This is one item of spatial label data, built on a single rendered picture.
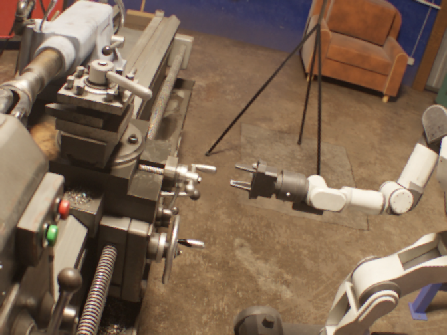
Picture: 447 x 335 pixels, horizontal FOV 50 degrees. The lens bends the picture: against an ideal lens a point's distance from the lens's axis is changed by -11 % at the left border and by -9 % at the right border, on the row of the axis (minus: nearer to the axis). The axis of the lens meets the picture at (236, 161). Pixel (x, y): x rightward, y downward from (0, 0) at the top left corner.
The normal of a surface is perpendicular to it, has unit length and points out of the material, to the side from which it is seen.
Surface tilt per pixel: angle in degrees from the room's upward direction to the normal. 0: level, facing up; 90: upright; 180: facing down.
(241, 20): 90
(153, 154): 0
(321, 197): 78
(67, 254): 36
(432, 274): 107
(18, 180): 45
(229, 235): 0
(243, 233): 0
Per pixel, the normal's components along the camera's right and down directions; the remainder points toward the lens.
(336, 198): 0.02, 0.33
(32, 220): 0.23, -0.83
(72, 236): 0.75, -0.55
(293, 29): -0.03, 0.51
